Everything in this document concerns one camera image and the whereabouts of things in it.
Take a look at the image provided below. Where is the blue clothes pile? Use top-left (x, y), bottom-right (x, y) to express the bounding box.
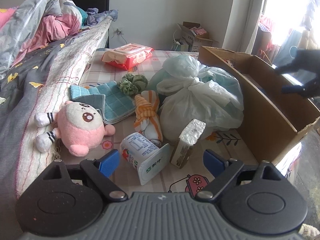
top-left (76, 7), bottom-right (118, 27)

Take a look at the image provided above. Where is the teal checkered towel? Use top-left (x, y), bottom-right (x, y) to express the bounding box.
top-left (69, 81), bottom-right (136, 125)

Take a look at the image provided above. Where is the brown cardboard box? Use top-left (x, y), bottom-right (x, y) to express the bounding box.
top-left (198, 46), bottom-right (319, 165)

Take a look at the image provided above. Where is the pink and grey duvet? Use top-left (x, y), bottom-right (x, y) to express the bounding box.
top-left (1, 0), bottom-right (85, 79)

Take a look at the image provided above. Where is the small open cardboard box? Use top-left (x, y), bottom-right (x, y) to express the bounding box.
top-left (177, 21), bottom-right (218, 52)

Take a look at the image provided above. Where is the wall power socket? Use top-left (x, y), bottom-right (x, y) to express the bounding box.
top-left (116, 28), bottom-right (124, 35)

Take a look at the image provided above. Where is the orange striped cloth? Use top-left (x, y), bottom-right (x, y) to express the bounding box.
top-left (133, 90), bottom-right (163, 147)

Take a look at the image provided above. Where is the black bed headboard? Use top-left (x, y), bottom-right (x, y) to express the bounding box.
top-left (66, 0), bottom-right (111, 49)

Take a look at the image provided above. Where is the white yogurt cup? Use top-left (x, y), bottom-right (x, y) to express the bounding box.
top-left (120, 132), bottom-right (171, 186)

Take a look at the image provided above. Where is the green paper bag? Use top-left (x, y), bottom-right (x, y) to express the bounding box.
top-left (171, 38), bottom-right (191, 52)

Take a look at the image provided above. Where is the green scrunchie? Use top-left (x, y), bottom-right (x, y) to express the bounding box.
top-left (117, 74), bottom-right (149, 96)

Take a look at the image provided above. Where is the pink plush doll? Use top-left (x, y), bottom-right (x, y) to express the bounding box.
top-left (34, 101), bottom-right (116, 157)

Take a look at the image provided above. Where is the gold foil packet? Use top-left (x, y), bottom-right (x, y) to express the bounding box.
top-left (170, 119), bottom-right (206, 168)

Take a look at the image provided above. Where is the red wet wipes pack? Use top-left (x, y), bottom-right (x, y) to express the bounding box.
top-left (101, 43), bottom-right (153, 70)

